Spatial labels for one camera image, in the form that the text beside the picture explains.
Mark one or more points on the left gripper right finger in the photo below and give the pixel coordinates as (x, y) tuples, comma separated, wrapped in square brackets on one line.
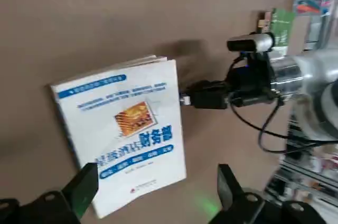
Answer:
[(232, 197)]

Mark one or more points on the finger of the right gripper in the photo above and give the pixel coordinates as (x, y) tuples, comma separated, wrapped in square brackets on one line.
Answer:
[(211, 88), (211, 102)]

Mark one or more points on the metal frame shelf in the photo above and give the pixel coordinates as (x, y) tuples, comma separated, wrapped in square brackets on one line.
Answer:
[(303, 171)]

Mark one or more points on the white blue cover book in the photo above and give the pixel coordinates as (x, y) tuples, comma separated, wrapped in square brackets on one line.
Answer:
[(118, 129)]

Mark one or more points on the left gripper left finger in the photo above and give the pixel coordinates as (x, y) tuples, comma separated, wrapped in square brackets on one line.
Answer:
[(76, 197)]

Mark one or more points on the green white cover book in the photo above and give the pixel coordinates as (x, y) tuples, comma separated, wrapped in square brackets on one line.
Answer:
[(282, 23)]

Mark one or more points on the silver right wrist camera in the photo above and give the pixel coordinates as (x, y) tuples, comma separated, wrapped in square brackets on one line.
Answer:
[(251, 42)]

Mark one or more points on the brown-edged book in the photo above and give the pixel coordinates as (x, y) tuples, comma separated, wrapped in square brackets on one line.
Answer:
[(264, 23)]

